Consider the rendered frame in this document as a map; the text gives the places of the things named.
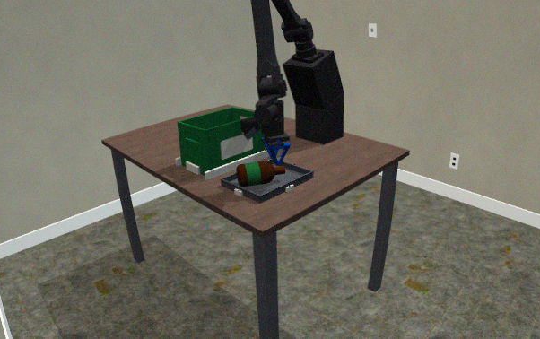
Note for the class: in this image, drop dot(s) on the green and brown bottle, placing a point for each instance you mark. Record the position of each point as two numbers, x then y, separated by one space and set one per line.
257 173

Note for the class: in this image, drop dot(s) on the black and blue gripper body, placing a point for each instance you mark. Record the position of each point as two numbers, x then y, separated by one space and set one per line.
282 136

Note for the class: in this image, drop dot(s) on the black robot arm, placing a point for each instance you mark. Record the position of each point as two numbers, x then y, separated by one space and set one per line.
294 28

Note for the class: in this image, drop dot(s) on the green bottle crate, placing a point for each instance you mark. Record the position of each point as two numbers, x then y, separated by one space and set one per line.
219 142

